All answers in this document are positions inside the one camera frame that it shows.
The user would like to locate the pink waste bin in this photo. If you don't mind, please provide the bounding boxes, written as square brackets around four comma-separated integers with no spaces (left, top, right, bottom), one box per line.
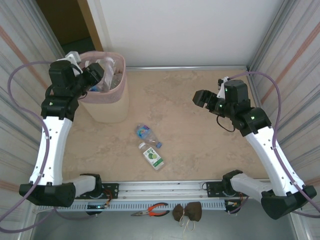
[76,50,127,105]

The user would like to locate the beige ribbed waste bin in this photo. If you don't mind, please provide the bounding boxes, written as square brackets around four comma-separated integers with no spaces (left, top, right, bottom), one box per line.
[76,50,130,123]

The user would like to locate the aluminium mounting rail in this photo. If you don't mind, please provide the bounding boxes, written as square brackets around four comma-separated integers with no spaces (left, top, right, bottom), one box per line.
[26,178,300,201]

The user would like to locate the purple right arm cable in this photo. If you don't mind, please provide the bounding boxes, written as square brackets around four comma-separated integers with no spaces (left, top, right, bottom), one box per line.
[227,71,320,218]

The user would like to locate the wooden door frame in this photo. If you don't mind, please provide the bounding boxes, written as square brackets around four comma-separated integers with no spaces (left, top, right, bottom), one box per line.
[76,0,104,52]

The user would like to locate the black controller box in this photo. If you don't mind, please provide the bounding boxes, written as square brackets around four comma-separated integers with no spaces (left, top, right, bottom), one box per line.
[224,199,242,214]
[86,203,109,216]

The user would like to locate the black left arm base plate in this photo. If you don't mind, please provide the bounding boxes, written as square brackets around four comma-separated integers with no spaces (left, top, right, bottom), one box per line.
[74,182,120,200]

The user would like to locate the white slotted cable duct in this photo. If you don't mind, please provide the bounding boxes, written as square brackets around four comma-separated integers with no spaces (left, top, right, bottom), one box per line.
[33,199,242,213]

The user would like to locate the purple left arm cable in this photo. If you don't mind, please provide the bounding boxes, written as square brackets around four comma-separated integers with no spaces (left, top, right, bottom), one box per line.
[0,60,98,233]

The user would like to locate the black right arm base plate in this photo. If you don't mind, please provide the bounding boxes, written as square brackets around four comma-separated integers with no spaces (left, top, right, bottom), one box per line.
[205,181,252,198]

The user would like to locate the orange handled pliers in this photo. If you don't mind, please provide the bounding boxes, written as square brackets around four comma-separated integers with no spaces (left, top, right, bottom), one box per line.
[130,202,170,218]

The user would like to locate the lime picture label bottle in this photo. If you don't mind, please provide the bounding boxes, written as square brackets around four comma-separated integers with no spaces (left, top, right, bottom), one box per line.
[138,142,166,171]

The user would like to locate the clear bottle colourful blue label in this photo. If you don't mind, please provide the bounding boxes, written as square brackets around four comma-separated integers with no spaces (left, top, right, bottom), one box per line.
[135,123,163,149]

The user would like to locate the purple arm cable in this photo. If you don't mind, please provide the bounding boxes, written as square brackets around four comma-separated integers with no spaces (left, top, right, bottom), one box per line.
[227,71,320,218]
[0,60,98,233]

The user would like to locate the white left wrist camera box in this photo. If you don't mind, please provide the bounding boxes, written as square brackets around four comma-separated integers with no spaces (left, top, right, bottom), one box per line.
[56,51,83,75]

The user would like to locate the pink label juice bottle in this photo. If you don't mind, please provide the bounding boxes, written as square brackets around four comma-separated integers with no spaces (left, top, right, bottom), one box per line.
[101,56,118,91]

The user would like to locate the black left controller box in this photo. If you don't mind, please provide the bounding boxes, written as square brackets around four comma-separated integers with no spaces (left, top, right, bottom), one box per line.
[86,203,109,216]

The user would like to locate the aluminium table edge rail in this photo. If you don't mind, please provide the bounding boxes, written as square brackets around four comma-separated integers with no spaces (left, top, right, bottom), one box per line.
[125,65,251,73]

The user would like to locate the brown cloth pouch with string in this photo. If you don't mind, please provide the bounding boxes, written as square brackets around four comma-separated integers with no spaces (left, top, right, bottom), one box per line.
[171,201,203,231]

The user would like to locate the black right controller box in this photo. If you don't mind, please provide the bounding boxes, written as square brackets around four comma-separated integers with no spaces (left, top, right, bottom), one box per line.
[224,199,242,214]

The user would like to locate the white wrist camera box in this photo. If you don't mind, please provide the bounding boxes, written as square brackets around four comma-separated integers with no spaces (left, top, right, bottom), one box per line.
[216,76,230,100]
[56,51,83,75]

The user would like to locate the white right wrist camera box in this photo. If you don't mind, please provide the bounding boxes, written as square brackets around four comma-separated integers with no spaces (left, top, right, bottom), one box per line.
[216,76,230,100]

